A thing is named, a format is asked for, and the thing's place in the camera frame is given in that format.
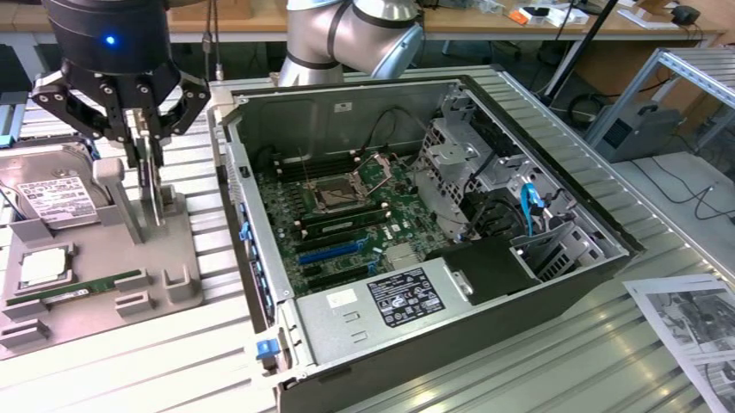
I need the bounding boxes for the aluminium profile frame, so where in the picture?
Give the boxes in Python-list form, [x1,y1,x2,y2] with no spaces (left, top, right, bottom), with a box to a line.
[582,46,735,157]

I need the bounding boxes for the silver CPU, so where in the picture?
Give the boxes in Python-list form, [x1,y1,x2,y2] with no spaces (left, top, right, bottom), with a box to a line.
[20,248,71,287]

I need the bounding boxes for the thin black cable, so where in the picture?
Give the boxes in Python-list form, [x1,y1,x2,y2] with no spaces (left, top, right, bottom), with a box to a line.
[631,158,735,221]

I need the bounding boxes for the black power adapter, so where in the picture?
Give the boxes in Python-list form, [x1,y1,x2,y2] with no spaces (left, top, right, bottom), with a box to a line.
[671,4,703,25]

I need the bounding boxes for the black plastic air shroud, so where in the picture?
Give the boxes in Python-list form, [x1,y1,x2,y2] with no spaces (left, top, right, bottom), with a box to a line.
[443,236,542,307]

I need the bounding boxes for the grey box device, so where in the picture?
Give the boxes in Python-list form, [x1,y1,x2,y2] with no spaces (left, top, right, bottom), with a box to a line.
[597,101,686,163]

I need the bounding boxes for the wooden desk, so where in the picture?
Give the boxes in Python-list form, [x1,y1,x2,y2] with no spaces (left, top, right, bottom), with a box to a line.
[0,0,729,45]

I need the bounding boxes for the open PC case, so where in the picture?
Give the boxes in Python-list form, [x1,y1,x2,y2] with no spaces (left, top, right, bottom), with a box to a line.
[203,72,646,413]

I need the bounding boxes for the blue expansion slot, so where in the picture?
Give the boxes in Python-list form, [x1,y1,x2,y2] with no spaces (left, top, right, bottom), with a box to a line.
[297,242,362,267]

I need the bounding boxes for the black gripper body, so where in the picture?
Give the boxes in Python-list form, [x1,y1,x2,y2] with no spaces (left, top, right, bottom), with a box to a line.
[44,0,185,112]

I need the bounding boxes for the blue disk wire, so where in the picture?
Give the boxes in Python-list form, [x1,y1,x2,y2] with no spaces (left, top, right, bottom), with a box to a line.
[518,182,545,238]

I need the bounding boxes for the orange white small box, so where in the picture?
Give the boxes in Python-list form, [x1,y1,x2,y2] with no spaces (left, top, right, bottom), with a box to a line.
[509,4,557,27]

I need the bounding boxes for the black stand pole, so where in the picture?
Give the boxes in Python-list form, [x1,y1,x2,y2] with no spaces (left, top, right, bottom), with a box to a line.
[542,0,623,98]

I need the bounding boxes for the graphics card with black shroud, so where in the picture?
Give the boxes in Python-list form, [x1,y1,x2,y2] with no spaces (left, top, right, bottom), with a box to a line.
[135,109,167,228]

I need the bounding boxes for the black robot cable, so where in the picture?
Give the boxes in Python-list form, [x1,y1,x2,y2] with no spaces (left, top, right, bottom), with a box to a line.
[201,0,227,83]

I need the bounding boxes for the metal socket cover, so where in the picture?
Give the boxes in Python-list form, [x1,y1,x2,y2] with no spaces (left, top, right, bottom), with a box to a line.
[350,152,399,194]

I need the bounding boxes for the silver chipset heatsink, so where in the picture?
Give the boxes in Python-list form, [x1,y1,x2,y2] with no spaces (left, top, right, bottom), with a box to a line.
[385,245,427,270]

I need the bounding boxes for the CPU socket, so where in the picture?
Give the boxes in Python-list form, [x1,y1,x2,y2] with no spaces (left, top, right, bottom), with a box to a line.
[307,176,361,214]

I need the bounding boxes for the black looped wire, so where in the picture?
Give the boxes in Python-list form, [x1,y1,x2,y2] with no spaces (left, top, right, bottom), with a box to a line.
[365,107,430,158]

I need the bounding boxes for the black RAM stick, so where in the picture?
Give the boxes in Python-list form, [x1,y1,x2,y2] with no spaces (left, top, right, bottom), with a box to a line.
[299,209,391,238]

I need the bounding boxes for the grey parts rack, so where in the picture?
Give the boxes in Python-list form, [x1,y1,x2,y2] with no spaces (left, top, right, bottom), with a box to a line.
[0,157,207,361]

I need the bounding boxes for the green RAM stick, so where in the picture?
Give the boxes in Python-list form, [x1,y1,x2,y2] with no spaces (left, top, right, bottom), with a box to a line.
[4,269,143,306]

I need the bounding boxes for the thin locking lever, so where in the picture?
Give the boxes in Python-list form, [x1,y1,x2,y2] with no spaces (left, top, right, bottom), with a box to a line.
[297,145,317,190]

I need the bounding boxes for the grey power supply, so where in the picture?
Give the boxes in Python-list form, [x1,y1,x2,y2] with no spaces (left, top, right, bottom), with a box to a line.
[291,256,479,367]

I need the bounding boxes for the long black expansion slot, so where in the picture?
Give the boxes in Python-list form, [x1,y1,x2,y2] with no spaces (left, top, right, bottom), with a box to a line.
[307,262,373,285]
[294,234,355,256]
[313,274,375,294]

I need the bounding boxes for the printed paper sheet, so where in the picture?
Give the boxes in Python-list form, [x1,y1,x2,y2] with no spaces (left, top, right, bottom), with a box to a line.
[623,274,735,413]

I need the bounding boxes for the green motherboard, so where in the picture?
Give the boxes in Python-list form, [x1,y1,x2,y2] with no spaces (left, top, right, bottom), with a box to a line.
[253,148,461,298]

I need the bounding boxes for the silver drive cage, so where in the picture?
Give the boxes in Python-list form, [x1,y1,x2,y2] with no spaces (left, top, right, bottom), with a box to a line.
[413,115,491,217]

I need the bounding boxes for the hard disk with blue carrier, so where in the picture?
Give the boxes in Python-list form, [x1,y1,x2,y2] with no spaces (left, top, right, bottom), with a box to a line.
[0,127,114,231]

